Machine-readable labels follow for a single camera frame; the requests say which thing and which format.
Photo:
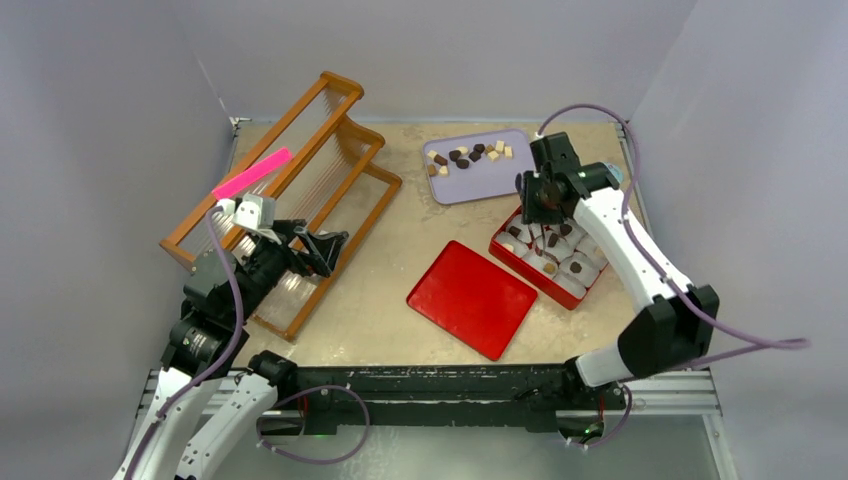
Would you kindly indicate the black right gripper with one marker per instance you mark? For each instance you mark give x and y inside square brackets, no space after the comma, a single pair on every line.
[532,214]

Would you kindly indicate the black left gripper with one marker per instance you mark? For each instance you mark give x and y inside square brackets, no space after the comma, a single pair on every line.
[321,247]

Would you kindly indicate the red box lid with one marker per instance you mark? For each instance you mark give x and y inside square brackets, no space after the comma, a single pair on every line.
[472,299]

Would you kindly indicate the black handled metal tongs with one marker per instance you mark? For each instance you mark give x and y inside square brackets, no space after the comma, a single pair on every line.
[538,238]

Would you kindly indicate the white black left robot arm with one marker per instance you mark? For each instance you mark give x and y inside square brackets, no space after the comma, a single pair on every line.
[222,292]

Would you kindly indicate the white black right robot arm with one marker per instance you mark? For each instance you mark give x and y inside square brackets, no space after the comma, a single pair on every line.
[667,331]

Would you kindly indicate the red chocolate box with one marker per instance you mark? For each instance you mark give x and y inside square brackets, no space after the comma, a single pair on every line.
[565,273]

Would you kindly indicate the white blue oval package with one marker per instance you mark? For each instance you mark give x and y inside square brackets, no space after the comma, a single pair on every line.
[616,172]

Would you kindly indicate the lavender plastic tray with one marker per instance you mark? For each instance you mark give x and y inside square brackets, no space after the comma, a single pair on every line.
[484,178]

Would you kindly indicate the orange wooden shelf rack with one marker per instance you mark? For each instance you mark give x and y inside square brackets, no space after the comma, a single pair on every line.
[330,182]

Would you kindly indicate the pink flat box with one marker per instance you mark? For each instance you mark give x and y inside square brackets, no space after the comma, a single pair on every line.
[229,189]

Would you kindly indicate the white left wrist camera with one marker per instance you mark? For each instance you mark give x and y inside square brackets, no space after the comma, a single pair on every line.
[253,213]

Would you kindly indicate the black metal base rail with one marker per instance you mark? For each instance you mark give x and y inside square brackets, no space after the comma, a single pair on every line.
[532,397]

